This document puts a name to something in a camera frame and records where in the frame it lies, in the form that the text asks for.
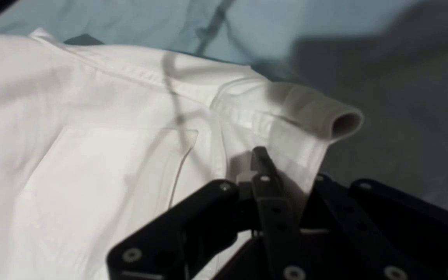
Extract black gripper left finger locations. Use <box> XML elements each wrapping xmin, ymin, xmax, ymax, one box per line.
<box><xmin>106</xmin><ymin>180</ymin><xmax>253</xmax><ymax>280</ymax></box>

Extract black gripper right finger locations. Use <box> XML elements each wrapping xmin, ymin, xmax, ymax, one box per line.
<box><xmin>218</xmin><ymin>149</ymin><xmax>448</xmax><ymax>280</ymax></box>

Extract white shorts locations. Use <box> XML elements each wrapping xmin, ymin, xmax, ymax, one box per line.
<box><xmin>0</xmin><ymin>30</ymin><xmax>363</xmax><ymax>280</ymax></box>

